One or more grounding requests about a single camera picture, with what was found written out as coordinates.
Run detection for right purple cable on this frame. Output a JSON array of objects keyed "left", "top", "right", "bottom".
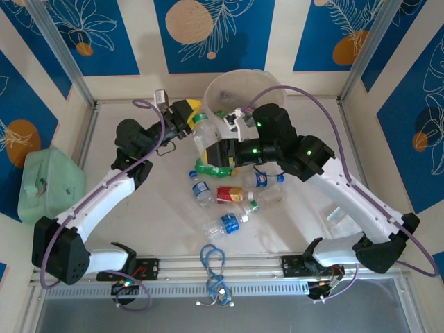
[{"left": 244, "top": 85, "right": 438, "bottom": 306}]

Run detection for clear bottle red blue stripes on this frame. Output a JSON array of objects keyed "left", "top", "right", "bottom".
[{"left": 214, "top": 89, "right": 241, "bottom": 105}]

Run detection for grey metal panel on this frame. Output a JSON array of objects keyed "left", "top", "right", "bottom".
[{"left": 34, "top": 298, "right": 410, "bottom": 333}]

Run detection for red orange label bottle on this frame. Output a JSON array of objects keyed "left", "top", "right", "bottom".
[{"left": 216, "top": 186, "right": 255, "bottom": 205}]

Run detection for blue label bottle white cap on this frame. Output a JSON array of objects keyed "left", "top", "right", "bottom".
[{"left": 202, "top": 212, "right": 251, "bottom": 243}]

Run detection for blue stethoscope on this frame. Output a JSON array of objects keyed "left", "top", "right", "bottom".
[{"left": 196, "top": 244, "right": 235, "bottom": 308}]

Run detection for arm base wiring bundle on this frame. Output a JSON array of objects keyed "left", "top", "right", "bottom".
[
  {"left": 307, "top": 273, "right": 346, "bottom": 302},
  {"left": 110, "top": 277, "right": 142, "bottom": 296}
]

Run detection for slotted grey cable duct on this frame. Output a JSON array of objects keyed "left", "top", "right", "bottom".
[{"left": 44, "top": 281, "right": 310, "bottom": 300}]

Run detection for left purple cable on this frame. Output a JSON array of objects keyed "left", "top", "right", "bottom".
[{"left": 40, "top": 99, "right": 166, "bottom": 311}]

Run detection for clear bottle blue label blue cap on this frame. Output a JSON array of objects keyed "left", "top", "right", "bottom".
[{"left": 187, "top": 169, "right": 215, "bottom": 208}]

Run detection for mint green plastic container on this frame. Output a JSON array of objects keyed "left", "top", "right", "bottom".
[{"left": 17, "top": 147, "right": 87, "bottom": 225}]

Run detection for aluminium extrusion rail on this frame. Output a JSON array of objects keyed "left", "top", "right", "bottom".
[{"left": 29, "top": 255, "right": 410, "bottom": 289}]

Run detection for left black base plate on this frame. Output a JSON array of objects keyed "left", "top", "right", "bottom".
[{"left": 96, "top": 258, "right": 160, "bottom": 281}]

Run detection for crushed green plastic bottle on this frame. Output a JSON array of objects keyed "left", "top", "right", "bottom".
[{"left": 194, "top": 158, "right": 239, "bottom": 179}]

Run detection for clear plastic tray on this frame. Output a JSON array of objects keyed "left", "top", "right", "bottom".
[{"left": 325, "top": 206, "right": 364, "bottom": 241}]

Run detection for white waste bin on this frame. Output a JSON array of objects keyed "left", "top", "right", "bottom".
[{"left": 200, "top": 68, "right": 288, "bottom": 146}]

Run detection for aluminium frame post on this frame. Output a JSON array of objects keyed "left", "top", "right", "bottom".
[
  {"left": 26, "top": 0, "right": 97, "bottom": 107},
  {"left": 338, "top": 0, "right": 407, "bottom": 107}
]

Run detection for thin black cable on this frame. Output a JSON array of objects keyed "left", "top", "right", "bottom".
[
  {"left": 155, "top": 139, "right": 177, "bottom": 156},
  {"left": 253, "top": 164, "right": 281, "bottom": 182}
]

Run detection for purple cable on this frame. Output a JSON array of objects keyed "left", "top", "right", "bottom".
[
  {"left": 40, "top": 99, "right": 166, "bottom": 311},
  {"left": 244, "top": 85, "right": 438, "bottom": 306}
]

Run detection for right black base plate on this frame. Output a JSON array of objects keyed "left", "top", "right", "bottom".
[{"left": 280, "top": 255, "right": 313, "bottom": 278}]

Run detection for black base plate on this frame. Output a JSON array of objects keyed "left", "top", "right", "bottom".
[
  {"left": 280, "top": 255, "right": 313, "bottom": 278},
  {"left": 96, "top": 258, "right": 160, "bottom": 281}
]

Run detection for Pepsi bottle blue label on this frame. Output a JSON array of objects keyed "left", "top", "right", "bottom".
[{"left": 241, "top": 171, "right": 286, "bottom": 190}]

